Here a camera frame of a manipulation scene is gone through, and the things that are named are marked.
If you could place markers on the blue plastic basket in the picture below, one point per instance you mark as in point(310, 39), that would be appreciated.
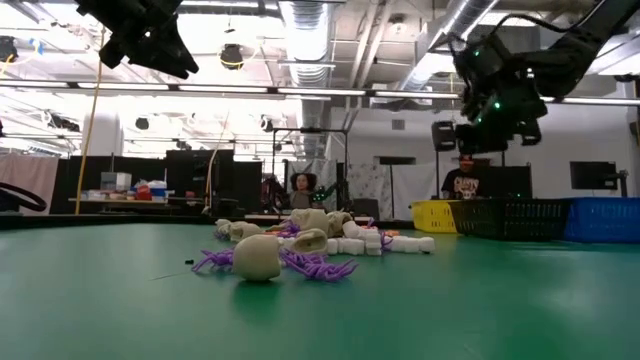
point(605, 220)

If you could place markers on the black sign bar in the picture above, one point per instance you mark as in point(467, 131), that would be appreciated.
point(395, 160)

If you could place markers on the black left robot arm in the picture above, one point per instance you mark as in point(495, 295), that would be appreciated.
point(130, 5)

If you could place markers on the black ceiling spotlight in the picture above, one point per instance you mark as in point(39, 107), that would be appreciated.
point(266, 124)
point(142, 123)

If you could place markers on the black ceiling dome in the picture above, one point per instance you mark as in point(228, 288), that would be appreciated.
point(231, 56)

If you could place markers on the long ceiling light strip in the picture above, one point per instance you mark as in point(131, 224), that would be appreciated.
point(225, 89)

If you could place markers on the black background robot arm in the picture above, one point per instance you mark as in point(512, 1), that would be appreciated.
point(335, 192)

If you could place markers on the green table mat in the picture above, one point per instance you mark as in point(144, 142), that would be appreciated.
point(450, 310)

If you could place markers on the white cylinder tank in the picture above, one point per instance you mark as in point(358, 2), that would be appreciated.
point(102, 135)

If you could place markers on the gray wall vent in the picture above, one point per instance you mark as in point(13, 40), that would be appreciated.
point(398, 124)

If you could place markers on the person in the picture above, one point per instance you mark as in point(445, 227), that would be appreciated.
point(302, 192)
point(462, 185)

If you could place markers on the wooden workbench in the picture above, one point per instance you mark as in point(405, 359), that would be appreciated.
point(125, 202)

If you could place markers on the black computer monitor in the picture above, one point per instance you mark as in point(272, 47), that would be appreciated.
point(592, 175)

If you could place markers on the black partition panels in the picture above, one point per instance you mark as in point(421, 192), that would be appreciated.
point(150, 167)

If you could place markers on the black rig frame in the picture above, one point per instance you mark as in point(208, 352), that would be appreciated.
point(310, 130)

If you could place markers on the orange toy finger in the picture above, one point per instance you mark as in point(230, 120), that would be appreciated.
point(392, 233)
point(272, 232)

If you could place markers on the pale pink curtain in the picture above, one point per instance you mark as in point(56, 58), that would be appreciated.
point(30, 175)

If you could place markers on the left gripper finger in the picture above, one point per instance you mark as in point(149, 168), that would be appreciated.
point(165, 67)
point(177, 47)

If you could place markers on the silver ventilation duct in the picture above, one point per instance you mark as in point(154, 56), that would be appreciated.
point(307, 50)
point(460, 20)

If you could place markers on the black screen panel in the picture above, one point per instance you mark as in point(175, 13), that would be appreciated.
point(510, 182)

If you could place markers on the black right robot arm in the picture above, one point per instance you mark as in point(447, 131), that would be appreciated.
point(565, 55)

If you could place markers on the white storage box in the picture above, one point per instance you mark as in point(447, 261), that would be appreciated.
point(116, 181)

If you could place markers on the black plastic basket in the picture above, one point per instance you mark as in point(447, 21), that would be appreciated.
point(510, 220)

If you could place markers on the yellow plastic basket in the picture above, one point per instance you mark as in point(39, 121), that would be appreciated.
point(430, 217)

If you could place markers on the red container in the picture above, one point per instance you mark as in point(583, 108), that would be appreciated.
point(143, 192)

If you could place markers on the blue container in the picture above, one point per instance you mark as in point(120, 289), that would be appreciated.
point(159, 193)

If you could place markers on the white backdrop sheet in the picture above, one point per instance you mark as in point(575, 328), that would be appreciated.
point(415, 185)

